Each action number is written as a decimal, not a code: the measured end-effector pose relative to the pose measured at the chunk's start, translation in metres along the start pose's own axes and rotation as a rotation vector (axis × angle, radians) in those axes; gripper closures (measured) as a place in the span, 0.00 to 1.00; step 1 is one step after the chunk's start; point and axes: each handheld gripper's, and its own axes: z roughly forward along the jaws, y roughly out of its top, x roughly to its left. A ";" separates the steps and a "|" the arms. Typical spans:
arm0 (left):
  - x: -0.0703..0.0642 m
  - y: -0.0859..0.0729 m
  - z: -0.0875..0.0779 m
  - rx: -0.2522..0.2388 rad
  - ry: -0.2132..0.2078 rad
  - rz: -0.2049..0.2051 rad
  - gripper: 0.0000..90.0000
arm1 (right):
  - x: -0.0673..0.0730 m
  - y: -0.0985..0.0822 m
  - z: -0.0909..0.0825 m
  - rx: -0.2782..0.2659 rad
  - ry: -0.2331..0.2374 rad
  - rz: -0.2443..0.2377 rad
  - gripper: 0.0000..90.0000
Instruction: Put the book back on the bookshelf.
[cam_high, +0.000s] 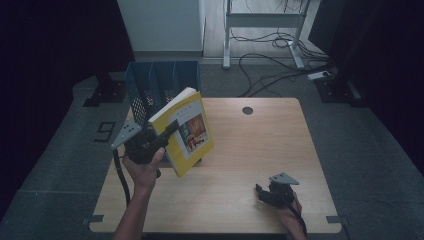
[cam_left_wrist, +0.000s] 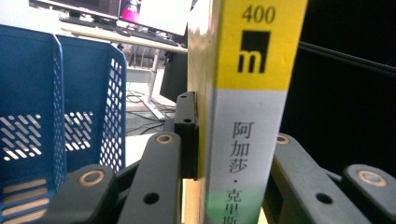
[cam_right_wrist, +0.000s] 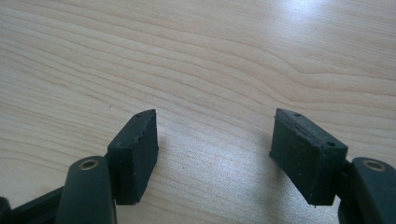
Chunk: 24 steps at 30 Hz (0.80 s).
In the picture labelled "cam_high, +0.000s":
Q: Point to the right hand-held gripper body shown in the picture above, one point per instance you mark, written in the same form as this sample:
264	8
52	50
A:
280	195

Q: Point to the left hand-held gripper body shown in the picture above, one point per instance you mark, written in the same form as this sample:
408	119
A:
143	146

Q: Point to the yellow book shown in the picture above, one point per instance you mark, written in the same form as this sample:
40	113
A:
178	160

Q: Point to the person's right hand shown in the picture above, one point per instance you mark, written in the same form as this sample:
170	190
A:
290	216

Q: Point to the person's left hand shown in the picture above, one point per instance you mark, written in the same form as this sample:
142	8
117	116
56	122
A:
145	176

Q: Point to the black stand base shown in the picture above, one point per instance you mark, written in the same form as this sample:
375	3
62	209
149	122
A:
336	93
110	93

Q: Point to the dark round table grommet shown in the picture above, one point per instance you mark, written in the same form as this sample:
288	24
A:
247	110

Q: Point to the white cabinet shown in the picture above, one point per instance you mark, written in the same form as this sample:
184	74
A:
160	26

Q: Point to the white power strip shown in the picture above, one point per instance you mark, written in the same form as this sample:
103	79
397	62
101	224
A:
318	75

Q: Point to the dark curtain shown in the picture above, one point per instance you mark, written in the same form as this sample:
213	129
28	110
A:
383	50
40	50

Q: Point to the grey table bracket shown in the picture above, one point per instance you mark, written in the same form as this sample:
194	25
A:
93	219
336	219

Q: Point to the white metal desk frame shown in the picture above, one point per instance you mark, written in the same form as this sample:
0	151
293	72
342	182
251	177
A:
263	20

